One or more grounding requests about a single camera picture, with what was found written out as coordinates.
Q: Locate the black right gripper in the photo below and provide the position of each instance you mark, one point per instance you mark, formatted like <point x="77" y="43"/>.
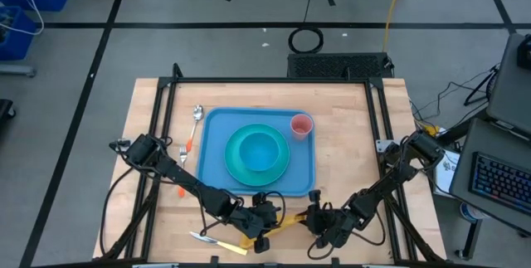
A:
<point x="329" y="224"/>

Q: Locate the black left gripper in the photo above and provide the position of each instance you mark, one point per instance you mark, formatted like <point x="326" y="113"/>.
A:
<point x="261" y="218"/>

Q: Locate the yellow napkin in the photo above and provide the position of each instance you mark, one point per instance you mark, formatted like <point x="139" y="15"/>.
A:
<point x="286" y="226"/>

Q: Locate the green plastic plate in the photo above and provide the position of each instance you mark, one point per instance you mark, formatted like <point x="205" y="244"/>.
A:
<point x="232" y="164"/>

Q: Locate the blue plastic bowl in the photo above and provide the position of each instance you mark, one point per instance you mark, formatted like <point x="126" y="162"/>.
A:
<point x="259" y="152"/>

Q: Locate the pink plastic cup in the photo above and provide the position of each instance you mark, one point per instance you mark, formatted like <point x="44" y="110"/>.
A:
<point x="301" y="125"/>

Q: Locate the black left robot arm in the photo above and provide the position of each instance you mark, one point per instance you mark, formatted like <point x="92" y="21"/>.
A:
<point x="174" y="172"/>

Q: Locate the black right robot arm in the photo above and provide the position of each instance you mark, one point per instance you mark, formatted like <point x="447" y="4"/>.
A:
<point x="394" y="176"/>

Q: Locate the blue plastic tray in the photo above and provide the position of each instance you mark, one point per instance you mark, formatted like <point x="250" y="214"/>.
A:
<point x="215" y="156"/>

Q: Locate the printed paper sheet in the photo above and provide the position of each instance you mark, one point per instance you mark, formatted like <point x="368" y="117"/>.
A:
<point x="448" y="168"/>

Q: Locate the yellow plug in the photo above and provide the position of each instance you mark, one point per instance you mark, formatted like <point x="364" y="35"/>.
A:
<point x="431" y="130"/>

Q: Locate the blue and white tape roll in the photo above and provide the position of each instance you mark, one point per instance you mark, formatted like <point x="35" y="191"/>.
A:
<point x="471" y="213"/>

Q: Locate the grey desk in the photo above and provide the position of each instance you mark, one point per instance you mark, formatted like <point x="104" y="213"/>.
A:
<point x="510" y="94"/>
<point x="464" y="176"/>

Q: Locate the black perforated metal box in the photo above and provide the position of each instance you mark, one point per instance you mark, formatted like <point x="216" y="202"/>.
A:
<point x="338" y="65"/>

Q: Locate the backlit computer keyboard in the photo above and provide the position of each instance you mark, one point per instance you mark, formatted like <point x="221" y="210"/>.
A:
<point x="502" y="185"/>

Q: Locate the black desk device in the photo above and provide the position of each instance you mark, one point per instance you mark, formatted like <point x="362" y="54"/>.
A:
<point x="524" y="52"/>

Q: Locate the black floor object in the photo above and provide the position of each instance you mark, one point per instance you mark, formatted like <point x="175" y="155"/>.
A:
<point x="6" y="110"/>

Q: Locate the grey metal bar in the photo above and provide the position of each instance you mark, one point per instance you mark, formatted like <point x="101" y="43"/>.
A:
<point x="16" y="71"/>

